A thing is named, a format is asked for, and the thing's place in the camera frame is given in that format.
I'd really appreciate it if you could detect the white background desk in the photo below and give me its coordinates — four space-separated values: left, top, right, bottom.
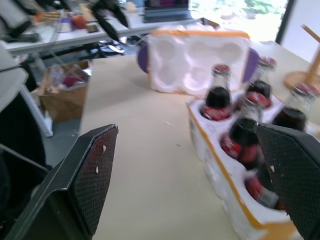
0 11 208 55

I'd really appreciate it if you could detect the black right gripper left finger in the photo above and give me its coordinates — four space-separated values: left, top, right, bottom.
4 123 119 240

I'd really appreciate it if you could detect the purple disc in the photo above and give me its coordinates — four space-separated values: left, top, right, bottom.
241 48 260 83
136 46 151 74

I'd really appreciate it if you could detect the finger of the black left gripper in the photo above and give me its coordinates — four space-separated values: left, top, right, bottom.
108 2 130 29
91 6 120 42

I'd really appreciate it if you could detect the white foam crate orange tape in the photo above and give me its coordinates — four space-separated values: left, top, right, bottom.
187 92 320 240

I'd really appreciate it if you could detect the brown cardboard box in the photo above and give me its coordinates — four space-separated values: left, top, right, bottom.
38 60 91 123

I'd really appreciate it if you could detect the white foam lid orange tape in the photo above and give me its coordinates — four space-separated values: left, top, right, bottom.
147 28 252 97

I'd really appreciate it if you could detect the red round object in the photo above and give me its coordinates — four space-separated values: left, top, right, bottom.
71 14 88 30

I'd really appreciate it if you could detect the grey laptop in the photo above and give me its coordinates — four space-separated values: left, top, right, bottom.
142 0 193 24

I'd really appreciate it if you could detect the small purple box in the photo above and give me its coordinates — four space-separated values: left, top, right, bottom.
56 17 74 34

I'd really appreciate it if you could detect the glass cola bottle red cap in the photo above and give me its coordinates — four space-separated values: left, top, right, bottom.
201 64 233 122
246 56 277 101
271 83 320 132
219 92 272 171
244 162 286 211

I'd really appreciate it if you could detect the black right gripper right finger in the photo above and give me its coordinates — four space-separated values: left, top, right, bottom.
254 121 320 240

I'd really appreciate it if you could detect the wooden peg stand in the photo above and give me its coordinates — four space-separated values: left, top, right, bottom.
283 24 320 92

